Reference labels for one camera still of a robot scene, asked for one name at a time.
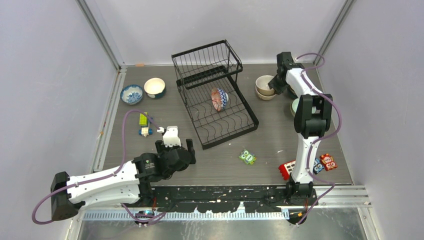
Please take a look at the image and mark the cream bowl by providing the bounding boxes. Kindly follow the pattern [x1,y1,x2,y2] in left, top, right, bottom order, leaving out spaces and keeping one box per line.
[255,88,276,101]
[255,75,275,96]

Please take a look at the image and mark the mint green bowl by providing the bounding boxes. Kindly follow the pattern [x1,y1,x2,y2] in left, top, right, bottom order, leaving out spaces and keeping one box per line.
[290,98,299,117]

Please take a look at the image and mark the black wire dish rack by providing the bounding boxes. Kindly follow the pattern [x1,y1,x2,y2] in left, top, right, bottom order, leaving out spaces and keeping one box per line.
[171,39,259,150]

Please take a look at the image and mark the red patterned bowl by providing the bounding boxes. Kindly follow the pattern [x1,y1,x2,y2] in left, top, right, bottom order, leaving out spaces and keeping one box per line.
[211,87,229,112]

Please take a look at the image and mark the dark teal bowl white foot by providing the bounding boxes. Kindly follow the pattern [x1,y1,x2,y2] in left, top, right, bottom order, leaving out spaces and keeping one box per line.
[144,77,166,99]

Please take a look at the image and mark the blue white patterned bowl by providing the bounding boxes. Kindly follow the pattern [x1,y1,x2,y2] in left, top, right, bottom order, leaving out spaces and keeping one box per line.
[120,84,144,105]

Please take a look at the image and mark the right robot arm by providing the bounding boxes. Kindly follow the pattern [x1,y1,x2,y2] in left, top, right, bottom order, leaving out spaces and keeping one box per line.
[268,51,333,205]

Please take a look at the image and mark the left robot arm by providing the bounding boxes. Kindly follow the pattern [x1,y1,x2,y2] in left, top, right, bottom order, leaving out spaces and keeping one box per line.
[50,138,196,221]

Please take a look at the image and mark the yellow blue toy block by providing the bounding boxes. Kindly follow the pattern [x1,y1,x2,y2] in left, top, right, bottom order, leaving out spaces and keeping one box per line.
[138,112,153,137]

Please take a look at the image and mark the green owl block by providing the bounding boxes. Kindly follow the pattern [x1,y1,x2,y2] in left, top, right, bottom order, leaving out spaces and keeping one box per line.
[238,149,257,165]

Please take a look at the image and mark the red grid block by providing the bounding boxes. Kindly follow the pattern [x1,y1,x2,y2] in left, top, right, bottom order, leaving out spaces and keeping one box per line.
[278,160,296,181]

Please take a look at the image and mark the dark blue owl block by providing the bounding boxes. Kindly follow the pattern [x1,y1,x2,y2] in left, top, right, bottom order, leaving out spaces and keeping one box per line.
[313,158,325,175]

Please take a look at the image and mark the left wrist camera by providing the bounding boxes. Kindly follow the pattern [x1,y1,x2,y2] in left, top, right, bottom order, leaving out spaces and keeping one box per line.
[156,125,182,148]

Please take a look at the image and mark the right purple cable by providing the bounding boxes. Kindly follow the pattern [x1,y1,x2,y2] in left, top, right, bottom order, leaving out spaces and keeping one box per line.
[294,52,343,226]

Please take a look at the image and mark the purple cable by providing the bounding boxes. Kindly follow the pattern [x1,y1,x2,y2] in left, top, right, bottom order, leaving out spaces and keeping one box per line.
[294,52,343,226]
[31,109,165,226]

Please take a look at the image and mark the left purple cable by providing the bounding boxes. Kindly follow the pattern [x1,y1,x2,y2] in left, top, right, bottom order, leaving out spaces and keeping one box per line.
[31,109,165,226]

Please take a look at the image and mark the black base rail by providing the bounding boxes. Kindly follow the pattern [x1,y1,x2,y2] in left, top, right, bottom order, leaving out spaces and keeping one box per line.
[145,185,319,215]

